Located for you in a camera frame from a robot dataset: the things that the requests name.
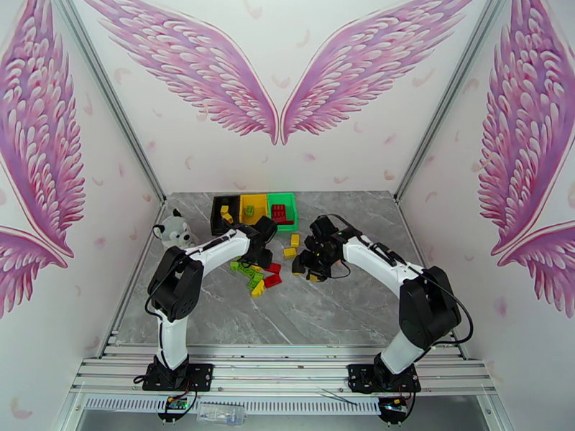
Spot clear plastic bag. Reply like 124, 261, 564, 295
195, 402, 249, 423

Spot aluminium corner post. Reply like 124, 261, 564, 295
394, 0, 500, 202
50, 0, 168, 207

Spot aluminium rail frame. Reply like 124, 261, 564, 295
69, 343, 498, 397

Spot green plastic bin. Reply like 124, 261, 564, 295
267, 192, 300, 233

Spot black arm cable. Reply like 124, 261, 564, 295
390, 249, 475, 351
144, 256, 192, 312

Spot metal tweezers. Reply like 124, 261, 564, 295
315, 386, 359, 407

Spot yellow plastic bin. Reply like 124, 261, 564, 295
239, 193, 271, 233

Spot grey white plush dog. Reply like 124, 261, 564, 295
152, 208, 201, 251

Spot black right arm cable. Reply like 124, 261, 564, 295
390, 249, 475, 351

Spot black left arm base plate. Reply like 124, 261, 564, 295
142, 363, 215, 393

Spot black plastic bin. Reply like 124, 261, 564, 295
210, 195, 243, 237

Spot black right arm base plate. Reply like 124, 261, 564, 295
347, 363, 422, 395

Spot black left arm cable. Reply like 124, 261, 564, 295
144, 256, 192, 312

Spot white slotted cable tray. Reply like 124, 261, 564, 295
84, 396, 383, 417

